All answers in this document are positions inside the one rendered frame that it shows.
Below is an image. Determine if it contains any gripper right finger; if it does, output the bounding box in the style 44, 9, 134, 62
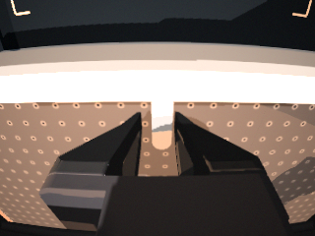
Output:
174, 112, 267, 176

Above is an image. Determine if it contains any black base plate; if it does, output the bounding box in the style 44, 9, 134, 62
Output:
0, 101, 315, 229

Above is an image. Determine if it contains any beige benchtop instrument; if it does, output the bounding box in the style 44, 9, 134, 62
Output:
0, 0, 315, 149

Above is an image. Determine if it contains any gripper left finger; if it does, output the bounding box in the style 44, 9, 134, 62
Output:
48, 112, 142, 176

